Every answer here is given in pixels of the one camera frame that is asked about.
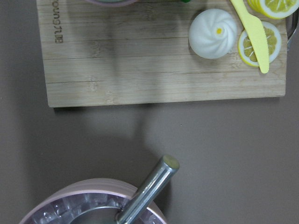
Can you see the pink bowl with ice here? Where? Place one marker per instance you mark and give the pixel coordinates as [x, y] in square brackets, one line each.
[98, 196]

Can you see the metal ice scoop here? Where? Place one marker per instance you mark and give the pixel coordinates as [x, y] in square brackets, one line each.
[156, 181]

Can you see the lemon half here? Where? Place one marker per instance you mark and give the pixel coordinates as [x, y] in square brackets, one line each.
[275, 9]

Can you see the lemon slice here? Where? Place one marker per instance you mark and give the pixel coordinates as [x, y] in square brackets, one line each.
[274, 41]

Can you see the yellow plastic knife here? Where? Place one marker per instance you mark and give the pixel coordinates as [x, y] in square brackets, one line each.
[256, 33]

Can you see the wooden cutting board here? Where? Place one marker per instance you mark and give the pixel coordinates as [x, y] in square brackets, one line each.
[139, 53]

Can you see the white steamed bun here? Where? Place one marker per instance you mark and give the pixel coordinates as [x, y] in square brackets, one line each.
[212, 33]

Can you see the stacked green bowls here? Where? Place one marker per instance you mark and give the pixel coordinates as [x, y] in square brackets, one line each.
[112, 3]

